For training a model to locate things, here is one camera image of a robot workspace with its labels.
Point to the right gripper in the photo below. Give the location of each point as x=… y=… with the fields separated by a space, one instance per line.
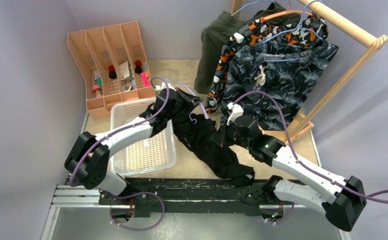
x=221 y=137

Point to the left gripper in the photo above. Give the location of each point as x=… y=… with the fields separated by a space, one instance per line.
x=190 y=101

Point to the black shorts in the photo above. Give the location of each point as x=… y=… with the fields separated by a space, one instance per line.
x=194 y=131

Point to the white plastic basket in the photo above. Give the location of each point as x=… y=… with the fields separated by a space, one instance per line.
x=146 y=156

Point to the peach plastic desk organizer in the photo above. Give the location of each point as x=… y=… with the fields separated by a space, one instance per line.
x=98 y=52

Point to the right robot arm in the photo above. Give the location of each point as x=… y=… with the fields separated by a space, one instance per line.
x=338 y=198

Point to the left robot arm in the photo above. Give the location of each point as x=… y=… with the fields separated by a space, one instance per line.
x=89 y=157

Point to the dark leaf print shorts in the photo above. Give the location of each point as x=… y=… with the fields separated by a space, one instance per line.
x=279 y=78

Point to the olive green shorts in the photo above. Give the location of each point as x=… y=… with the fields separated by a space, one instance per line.
x=214 y=36

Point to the orange camouflage shorts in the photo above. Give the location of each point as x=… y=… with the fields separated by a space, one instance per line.
x=254 y=33

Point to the pink highlighter marker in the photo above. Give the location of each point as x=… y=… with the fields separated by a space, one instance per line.
x=145 y=79

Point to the red black marker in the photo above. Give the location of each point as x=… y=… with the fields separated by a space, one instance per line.
x=138 y=69

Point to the white medicine box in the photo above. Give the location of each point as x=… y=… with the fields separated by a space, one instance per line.
x=125 y=72

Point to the pink small bottle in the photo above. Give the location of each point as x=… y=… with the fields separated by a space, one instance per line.
x=97 y=91

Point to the wooden clothes rack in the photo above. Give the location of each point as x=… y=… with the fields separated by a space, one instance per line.
x=355 y=21

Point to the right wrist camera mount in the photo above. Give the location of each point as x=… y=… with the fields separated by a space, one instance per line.
x=235 y=111

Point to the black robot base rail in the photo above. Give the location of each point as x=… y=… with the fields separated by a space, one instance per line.
x=176 y=195

